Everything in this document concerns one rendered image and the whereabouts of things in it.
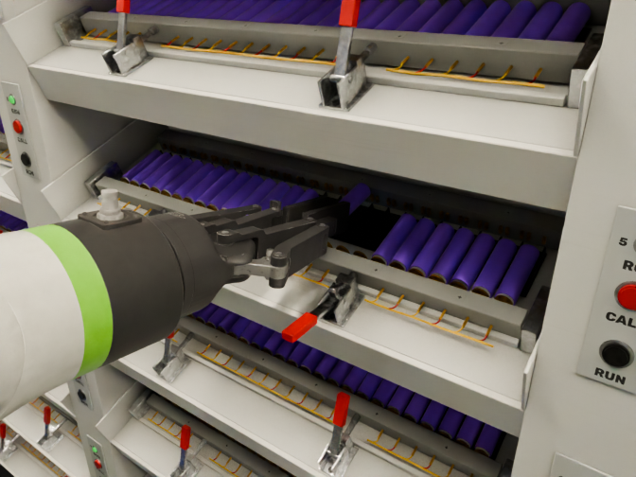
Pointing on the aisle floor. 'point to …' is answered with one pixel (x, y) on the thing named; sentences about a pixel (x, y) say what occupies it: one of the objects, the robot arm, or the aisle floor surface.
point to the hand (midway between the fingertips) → (315, 219)
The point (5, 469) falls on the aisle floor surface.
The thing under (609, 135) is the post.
